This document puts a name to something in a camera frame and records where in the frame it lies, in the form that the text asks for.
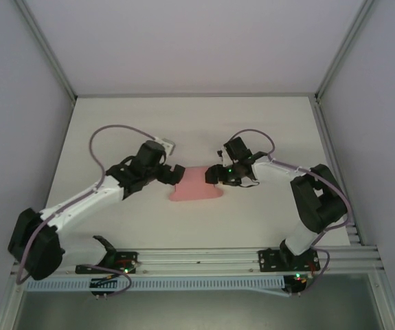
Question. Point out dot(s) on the pink paper box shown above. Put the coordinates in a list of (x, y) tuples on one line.
[(193, 187)]

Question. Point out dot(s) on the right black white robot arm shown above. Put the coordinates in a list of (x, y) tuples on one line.
[(321, 199)]

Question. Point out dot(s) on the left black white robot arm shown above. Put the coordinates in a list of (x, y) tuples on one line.
[(80, 203)]

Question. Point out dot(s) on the grey metal sheet panel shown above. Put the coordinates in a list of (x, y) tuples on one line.
[(197, 311)]

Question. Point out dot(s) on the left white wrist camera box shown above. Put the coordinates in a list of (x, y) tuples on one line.
[(168, 144)]

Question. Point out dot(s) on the aluminium frame crossbar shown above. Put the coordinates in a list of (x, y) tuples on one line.
[(197, 95)]

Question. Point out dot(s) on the aluminium mounting rail beam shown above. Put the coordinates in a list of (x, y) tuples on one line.
[(197, 258)]

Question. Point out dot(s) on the aluminium table side rail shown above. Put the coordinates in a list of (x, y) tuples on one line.
[(326, 137)]

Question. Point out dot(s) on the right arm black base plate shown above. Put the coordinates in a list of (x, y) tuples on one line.
[(271, 263)]

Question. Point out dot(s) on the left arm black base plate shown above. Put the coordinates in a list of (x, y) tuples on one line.
[(87, 268)]

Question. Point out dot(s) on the aluminium frame post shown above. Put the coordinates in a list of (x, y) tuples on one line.
[(346, 51), (46, 51)]

